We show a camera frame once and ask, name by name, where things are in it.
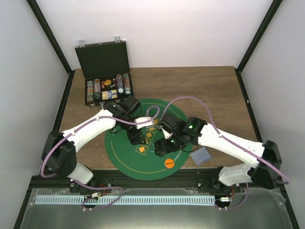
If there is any blue patterned card deck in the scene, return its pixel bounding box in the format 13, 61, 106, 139
190, 146, 212, 167

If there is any light blue slotted ruler strip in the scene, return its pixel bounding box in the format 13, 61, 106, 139
34, 195, 215, 206

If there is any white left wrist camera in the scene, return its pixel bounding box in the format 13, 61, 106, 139
134, 116, 154, 129

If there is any brown green chip row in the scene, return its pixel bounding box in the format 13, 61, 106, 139
122, 73, 132, 95

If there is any purple green chip row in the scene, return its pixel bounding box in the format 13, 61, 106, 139
116, 74, 124, 94

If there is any orange big blind button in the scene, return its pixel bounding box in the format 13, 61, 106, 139
104, 80, 112, 86

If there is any round green poker mat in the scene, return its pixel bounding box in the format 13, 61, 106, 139
104, 98, 194, 181

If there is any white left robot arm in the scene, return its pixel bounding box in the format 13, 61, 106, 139
40, 96, 154, 193

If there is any black enclosure frame post right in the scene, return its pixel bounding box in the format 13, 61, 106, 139
236, 0, 283, 72

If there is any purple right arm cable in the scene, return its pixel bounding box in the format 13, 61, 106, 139
162, 96, 290, 210

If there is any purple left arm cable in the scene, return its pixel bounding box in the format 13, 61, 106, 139
40, 104, 161, 211

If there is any black enclosure frame post left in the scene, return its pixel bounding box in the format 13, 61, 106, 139
26, 0, 73, 74

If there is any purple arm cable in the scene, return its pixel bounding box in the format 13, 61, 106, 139
40, 104, 161, 211
162, 96, 290, 210

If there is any wrapped black 100 chip stack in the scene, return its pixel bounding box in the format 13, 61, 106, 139
94, 91, 101, 100

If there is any blue texas holdem card deck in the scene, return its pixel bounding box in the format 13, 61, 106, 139
102, 90, 118, 100

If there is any black poker set case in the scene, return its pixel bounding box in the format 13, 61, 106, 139
75, 37, 134, 106

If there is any black enclosure frame post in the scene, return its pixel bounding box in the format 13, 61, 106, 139
236, 0, 283, 72
26, 0, 73, 74

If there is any orange small blind button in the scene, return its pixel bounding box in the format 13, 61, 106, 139
164, 158, 175, 169

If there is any leftmost multicolour chip row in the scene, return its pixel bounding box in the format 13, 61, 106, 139
87, 81, 94, 103

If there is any orange blue chip row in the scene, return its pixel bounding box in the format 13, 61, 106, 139
93, 79, 100, 93

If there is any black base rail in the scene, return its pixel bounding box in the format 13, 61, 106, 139
30, 168, 284, 194

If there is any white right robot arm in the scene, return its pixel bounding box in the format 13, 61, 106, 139
154, 114, 282, 192

